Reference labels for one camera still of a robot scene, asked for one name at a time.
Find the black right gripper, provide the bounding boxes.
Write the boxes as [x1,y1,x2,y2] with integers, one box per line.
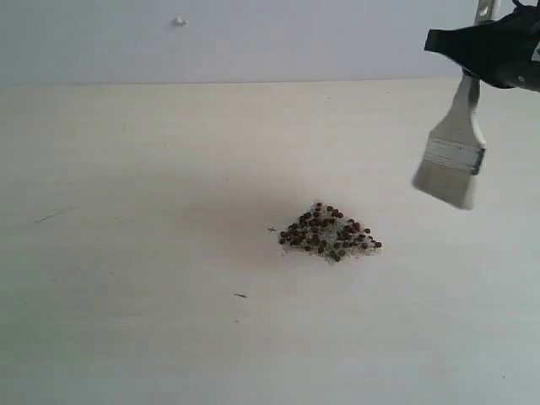
[424,1,539,93]

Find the white wooden paint brush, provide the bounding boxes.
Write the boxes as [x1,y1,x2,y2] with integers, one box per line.
[411,0,503,211]

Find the brown beans and rice grains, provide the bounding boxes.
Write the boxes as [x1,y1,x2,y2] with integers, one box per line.
[267,200,384,264]

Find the small white wall fixture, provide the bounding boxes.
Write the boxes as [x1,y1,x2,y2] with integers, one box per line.
[171,15,188,27]

